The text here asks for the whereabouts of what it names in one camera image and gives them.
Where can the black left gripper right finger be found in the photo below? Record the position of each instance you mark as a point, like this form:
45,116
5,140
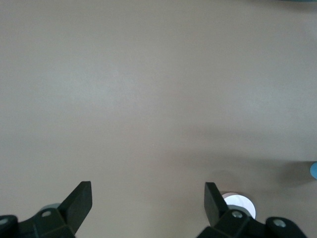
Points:
235,225

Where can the pale pink bowl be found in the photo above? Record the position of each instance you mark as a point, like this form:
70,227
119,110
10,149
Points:
244,201

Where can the blue ribbed plastic cup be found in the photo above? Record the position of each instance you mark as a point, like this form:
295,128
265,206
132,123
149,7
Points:
314,170

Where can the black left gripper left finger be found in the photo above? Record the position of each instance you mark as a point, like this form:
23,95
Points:
49,223

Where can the brown table cover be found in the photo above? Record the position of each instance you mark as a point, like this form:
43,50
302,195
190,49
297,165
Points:
148,86

